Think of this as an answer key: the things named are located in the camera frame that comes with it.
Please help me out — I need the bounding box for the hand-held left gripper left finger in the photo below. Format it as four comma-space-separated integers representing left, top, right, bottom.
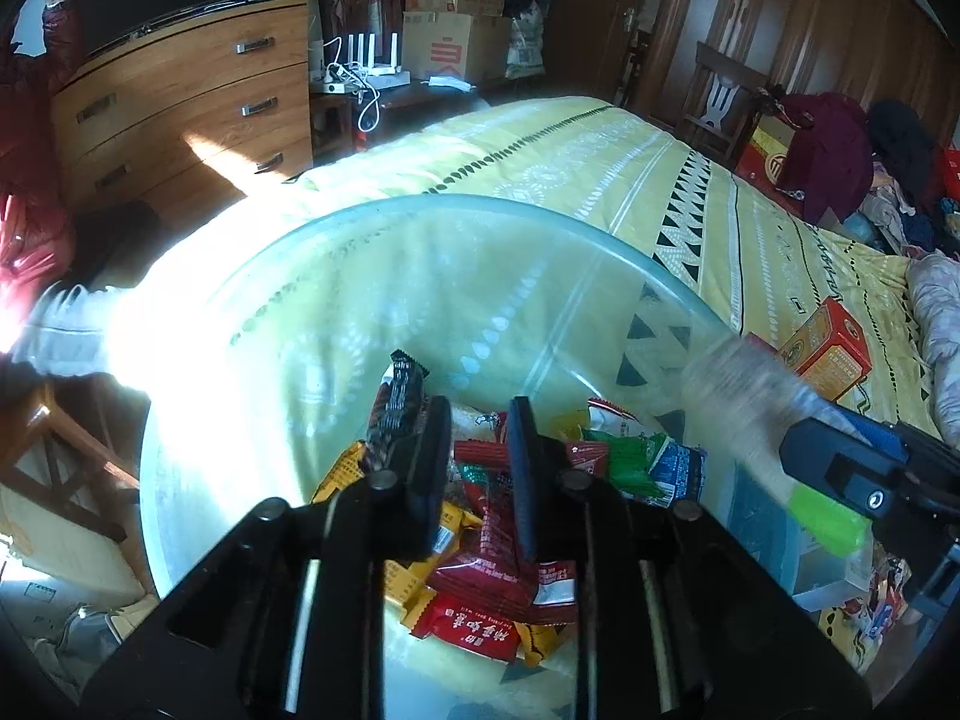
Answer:
79, 396, 453, 720

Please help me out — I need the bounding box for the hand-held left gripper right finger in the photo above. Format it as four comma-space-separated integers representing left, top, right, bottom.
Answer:
510, 396, 875, 720

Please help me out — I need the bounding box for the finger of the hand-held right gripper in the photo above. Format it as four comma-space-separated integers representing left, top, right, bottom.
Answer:
832, 409, 960, 466
780, 420, 960, 535

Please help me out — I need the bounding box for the green snack packet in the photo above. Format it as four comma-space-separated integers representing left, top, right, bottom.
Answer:
581, 431, 670, 505

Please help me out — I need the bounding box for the red ridged snack packet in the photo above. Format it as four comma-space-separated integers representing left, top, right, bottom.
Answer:
427, 439, 610, 625

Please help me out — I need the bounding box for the clear plastic bowl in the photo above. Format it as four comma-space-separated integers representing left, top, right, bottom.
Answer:
139, 195, 751, 720

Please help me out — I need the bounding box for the pile of mixed snack packets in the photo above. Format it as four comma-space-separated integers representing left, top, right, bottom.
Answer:
817, 555, 925, 677

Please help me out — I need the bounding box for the dark brown bar packet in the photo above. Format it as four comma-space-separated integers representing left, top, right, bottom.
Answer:
367, 351, 430, 460

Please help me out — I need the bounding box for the red orange carton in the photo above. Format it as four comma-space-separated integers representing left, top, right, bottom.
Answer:
776, 296, 876, 404

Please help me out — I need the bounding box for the white paper box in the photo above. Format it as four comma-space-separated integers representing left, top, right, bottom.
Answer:
787, 532, 876, 614

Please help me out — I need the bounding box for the red white snack packet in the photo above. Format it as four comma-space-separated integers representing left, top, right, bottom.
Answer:
585, 397, 647, 441

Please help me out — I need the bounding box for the pale purple quilt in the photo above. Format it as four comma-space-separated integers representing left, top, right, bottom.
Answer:
905, 253, 960, 436

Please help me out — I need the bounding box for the red packet with white print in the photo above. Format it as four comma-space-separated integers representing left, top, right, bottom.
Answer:
409, 592, 524, 662

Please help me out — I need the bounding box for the pile of clothes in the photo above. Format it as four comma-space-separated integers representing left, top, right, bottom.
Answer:
840, 101, 960, 256

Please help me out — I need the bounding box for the maroon garment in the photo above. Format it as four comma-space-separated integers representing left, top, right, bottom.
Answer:
780, 92, 876, 224

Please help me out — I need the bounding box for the red gift box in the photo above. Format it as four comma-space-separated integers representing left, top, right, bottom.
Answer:
735, 116, 812, 205

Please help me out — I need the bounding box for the yellow patterned bedsheet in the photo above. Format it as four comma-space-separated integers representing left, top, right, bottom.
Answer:
112, 94, 947, 720

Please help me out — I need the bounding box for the dark side table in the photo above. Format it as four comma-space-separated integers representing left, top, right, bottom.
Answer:
309, 75, 496, 158

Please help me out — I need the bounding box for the wooden stool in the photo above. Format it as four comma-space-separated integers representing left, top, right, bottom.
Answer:
0, 375, 143, 548

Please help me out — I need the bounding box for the white power strip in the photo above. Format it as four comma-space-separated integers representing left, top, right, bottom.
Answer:
311, 71, 368, 97

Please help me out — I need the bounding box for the white router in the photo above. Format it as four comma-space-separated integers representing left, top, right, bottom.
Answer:
341, 31, 413, 91

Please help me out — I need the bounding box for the large cardboard box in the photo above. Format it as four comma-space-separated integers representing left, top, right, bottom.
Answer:
403, 11, 512, 85

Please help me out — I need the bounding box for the wooden dresser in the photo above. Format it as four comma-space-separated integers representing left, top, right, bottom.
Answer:
51, 0, 314, 218

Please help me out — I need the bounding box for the white plastic bag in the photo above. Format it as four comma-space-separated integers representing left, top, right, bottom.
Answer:
504, 4, 548, 81

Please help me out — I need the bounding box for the wooden wardrobe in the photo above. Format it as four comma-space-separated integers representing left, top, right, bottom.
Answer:
555, 0, 946, 136

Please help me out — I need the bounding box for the dark wooden chair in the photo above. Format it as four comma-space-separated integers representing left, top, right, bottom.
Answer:
311, 0, 404, 83

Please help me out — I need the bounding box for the white cable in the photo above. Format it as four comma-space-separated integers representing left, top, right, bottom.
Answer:
354, 86, 385, 137

